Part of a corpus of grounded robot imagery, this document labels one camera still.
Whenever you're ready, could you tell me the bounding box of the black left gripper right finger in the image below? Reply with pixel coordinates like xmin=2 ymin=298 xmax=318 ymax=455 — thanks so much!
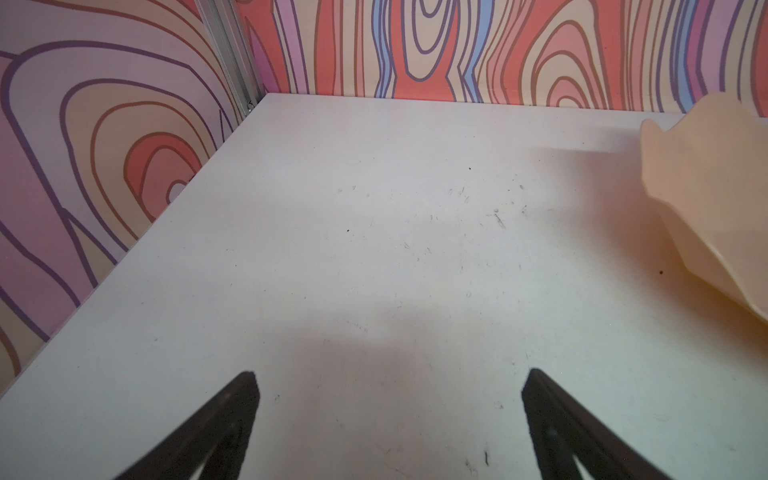
xmin=521 ymin=368 xmax=668 ymax=479

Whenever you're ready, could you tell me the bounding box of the peach plastic fruit bowl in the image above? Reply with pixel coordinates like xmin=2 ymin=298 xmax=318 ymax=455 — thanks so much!
xmin=640 ymin=93 xmax=767 ymax=319

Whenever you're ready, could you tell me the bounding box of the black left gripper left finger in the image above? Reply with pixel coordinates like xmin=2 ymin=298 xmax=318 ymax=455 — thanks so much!
xmin=118 ymin=371 xmax=260 ymax=479

